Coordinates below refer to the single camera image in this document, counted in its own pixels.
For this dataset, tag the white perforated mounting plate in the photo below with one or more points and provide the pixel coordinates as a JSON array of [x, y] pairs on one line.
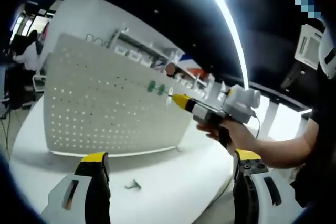
[[105, 108]]

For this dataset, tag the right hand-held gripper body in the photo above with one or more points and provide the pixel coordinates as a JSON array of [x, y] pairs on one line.
[[239, 106]]

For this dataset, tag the white square column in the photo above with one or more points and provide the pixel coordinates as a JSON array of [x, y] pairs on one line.
[[78, 11]]

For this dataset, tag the ceiling light strip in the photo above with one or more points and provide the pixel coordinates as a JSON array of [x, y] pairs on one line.
[[231, 24]]

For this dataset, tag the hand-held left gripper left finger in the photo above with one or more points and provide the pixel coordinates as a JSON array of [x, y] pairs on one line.
[[68, 200]]

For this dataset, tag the ceiling air conditioner unit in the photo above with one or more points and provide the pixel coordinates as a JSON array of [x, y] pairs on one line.
[[309, 48]]

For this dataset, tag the person's right hand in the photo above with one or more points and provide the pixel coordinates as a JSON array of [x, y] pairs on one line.
[[240, 132]]

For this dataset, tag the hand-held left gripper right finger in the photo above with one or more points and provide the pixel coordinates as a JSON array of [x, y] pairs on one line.
[[273, 200]]

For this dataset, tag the white storage shelving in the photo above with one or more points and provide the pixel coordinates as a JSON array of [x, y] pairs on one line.
[[141, 48]]

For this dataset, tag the white office chair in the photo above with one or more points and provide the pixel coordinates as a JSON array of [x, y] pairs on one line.
[[39, 83]]

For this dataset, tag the green hook assembly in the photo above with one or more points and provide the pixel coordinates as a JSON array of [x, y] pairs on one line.
[[151, 86], [160, 89]]

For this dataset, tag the person's black shirt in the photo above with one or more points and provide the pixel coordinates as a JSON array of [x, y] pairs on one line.
[[320, 155]]

